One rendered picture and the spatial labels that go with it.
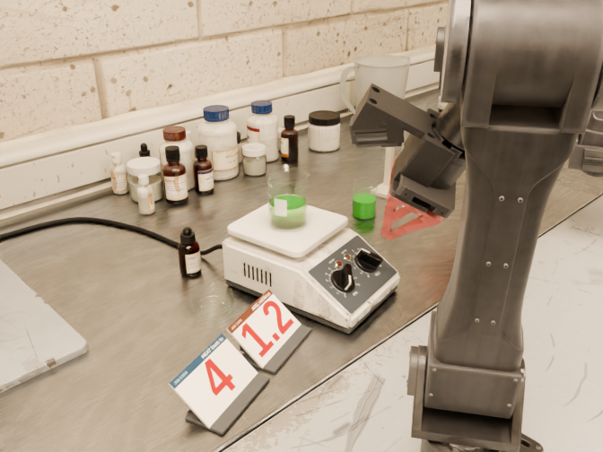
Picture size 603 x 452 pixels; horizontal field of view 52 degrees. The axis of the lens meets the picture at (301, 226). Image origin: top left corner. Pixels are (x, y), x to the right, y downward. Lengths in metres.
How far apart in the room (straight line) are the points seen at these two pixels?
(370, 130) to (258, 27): 0.75
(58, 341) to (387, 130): 0.44
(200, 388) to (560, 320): 0.45
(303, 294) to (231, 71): 0.69
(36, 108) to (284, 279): 0.57
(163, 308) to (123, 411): 0.18
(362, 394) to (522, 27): 0.43
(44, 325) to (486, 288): 0.54
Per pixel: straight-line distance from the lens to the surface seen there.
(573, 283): 0.92
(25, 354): 0.77
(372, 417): 0.65
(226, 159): 1.16
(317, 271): 0.75
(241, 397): 0.66
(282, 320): 0.74
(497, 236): 0.41
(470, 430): 0.53
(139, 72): 1.22
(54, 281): 0.91
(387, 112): 0.65
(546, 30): 0.36
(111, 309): 0.83
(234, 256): 0.80
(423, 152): 0.65
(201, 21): 1.28
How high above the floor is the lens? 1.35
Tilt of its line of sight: 27 degrees down
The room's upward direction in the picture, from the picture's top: straight up
